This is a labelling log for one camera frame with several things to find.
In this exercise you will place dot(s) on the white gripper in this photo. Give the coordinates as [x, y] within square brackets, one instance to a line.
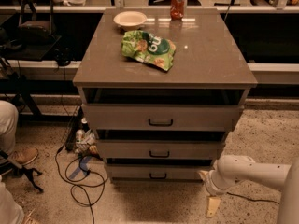
[211, 182]

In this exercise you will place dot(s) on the grey drawer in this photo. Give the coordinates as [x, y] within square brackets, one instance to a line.
[160, 150]
[222, 118]
[154, 172]

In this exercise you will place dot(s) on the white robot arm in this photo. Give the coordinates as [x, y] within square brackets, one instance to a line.
[231, 170]

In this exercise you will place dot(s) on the grey drawer cabinet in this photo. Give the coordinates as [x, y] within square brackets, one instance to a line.
[208, 69]

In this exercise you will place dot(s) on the blue tape cross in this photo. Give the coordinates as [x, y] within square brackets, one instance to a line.
[82, 167]

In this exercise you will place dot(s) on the pile of cans and trash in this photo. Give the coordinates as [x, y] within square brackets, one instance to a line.
[85, 139]

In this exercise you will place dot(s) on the green chip bag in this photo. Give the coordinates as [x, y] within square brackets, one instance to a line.
[148, 48]

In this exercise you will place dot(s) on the brown shoe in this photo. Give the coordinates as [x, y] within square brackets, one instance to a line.
[25, 156]

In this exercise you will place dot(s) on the white bowl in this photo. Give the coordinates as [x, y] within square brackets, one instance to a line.
[130, 20]

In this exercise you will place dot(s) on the orange soda can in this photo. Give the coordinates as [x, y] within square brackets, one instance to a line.
[177, 9]

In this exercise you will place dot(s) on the black headphones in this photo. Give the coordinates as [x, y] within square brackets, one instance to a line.
[63, 57]

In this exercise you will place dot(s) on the black tripod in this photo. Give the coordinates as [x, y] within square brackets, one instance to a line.
[22, 170]

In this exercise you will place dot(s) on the person's leg in white trousers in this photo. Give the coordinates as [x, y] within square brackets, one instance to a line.
[8, 125]

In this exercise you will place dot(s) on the black bag on shelf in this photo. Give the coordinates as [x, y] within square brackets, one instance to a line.
[35, 31]

